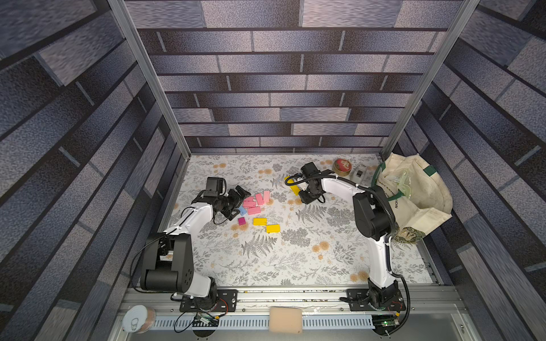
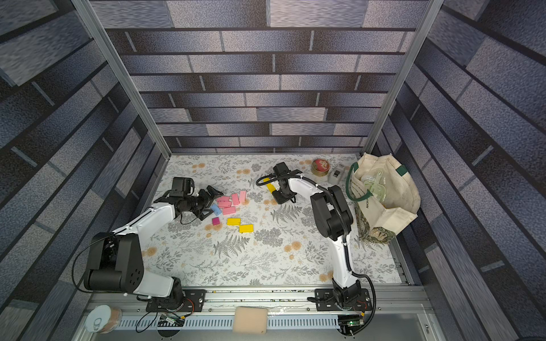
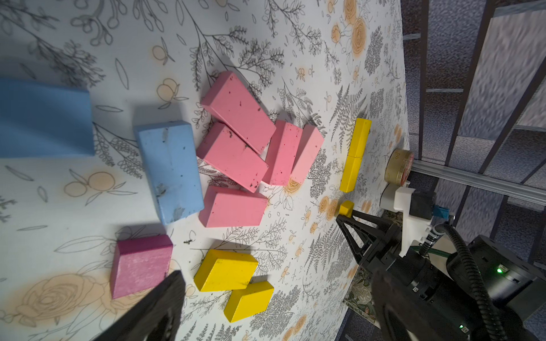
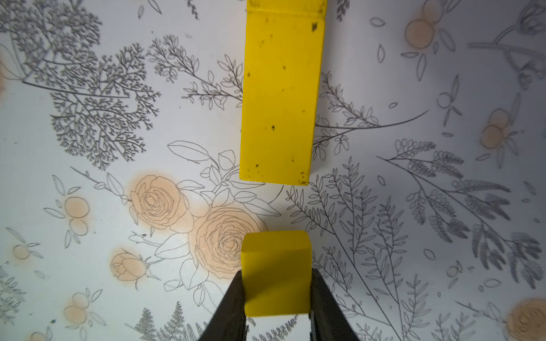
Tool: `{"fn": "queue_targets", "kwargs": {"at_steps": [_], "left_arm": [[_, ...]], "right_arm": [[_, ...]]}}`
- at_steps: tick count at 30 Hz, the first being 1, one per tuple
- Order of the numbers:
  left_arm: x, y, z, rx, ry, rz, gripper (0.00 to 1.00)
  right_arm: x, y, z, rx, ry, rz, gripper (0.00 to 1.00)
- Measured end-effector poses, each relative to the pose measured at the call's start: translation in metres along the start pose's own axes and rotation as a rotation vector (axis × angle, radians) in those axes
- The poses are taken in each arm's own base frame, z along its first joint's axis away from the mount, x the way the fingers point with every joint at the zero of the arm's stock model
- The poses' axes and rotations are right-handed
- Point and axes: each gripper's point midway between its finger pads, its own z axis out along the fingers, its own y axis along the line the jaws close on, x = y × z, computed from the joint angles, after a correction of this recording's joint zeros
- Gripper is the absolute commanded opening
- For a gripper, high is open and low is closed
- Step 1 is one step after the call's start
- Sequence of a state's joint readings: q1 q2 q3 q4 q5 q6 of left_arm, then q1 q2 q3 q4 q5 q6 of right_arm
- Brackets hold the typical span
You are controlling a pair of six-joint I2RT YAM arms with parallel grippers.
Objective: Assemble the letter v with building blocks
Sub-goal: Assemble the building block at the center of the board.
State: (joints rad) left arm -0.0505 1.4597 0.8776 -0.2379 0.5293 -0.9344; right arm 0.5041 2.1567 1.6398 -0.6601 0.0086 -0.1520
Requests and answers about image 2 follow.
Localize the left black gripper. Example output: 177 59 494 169
185 184 225 219

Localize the pink block two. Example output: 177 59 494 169
217 201 233 208

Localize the pink block three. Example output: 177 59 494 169
231 193 240 206

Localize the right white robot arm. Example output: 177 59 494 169
270 174 367 310

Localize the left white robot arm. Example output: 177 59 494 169
83 178 224 312

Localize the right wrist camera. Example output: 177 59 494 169
273 162 291 178

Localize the beige sponge pad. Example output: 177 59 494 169
233 307 268 335

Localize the floral table mat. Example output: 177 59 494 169
138 152 402 287

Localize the round red lid tin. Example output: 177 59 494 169
311 159 331 177

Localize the cream tote bag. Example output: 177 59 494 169
345 153 421 244

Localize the blue block three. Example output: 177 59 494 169
210 204 222 216

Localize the yellow block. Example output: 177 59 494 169
239 224 254 234
266 183 277 193
226 218 241 226

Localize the aluminium rail base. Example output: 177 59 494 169
74 285 445 340

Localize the small white box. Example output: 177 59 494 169
328 164 346 185

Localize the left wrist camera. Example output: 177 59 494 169
170 177 195 197

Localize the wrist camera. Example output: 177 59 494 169
170 177 195 197
273 162 291 178

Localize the pink block five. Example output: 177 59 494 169
222 207 237 215

